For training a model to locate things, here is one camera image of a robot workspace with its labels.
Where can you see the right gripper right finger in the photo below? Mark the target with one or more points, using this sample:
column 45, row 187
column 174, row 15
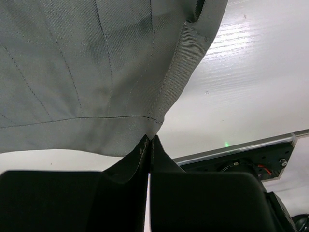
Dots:
column 231, row 201

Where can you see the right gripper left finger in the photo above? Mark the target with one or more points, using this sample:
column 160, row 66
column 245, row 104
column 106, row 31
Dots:
column 113, row 200

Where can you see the grey pleated skirt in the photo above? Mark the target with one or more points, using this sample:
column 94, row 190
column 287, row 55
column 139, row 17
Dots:
column 96, row 75

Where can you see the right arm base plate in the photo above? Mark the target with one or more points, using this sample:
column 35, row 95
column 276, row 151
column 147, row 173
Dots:
column 269, row 161

